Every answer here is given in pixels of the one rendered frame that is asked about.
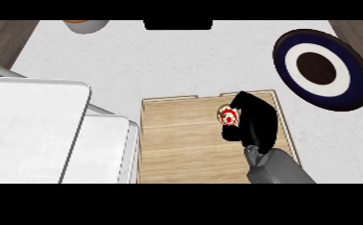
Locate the grey cup with orange top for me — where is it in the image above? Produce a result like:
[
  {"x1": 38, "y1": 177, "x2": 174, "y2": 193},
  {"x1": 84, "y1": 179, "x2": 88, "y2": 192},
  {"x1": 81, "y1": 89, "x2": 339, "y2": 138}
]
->
[{"x1": 62, "y1": 20, "x2": 111, "y2": 35}]

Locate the pale wooden tray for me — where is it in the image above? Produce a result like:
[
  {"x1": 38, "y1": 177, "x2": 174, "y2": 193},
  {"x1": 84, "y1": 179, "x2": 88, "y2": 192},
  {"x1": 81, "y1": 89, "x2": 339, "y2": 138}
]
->
[{"x1": 136, "y1": 88, "x2": 302, "y2": 185}]

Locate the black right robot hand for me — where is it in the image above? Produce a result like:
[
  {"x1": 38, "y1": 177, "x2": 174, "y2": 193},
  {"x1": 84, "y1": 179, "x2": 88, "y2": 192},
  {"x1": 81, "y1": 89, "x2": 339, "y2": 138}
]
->
[{"x1": 220, "y1": 90, "x2": 279, "y2": 155}]

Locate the black rectangular object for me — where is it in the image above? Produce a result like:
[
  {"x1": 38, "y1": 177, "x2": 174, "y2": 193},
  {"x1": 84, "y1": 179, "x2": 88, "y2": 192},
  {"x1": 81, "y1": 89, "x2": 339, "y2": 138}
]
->
[{"x1": 142, "y1": 20, "x2": 214, "y2": 31}]

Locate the white boxy appliance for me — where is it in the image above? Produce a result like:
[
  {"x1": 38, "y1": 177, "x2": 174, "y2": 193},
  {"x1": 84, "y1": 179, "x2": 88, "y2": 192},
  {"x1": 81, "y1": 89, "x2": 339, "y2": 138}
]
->
[{"x1": 0, "y1": 66, "x2": 140, "y2": 185}]

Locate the navy white and brown plate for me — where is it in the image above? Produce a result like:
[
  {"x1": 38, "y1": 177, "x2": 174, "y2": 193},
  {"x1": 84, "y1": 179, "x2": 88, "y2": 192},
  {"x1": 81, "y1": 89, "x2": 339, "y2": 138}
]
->
[{"x1": 271, "y1": 28, "x2": 363, "y2": 113}]

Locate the red and white cupcake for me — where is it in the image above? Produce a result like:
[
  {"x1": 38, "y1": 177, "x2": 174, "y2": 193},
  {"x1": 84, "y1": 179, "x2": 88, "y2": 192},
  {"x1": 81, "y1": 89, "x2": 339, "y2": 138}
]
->
[{"x1": 215, "y1": 103, "x2": 240, "y2": 127}]

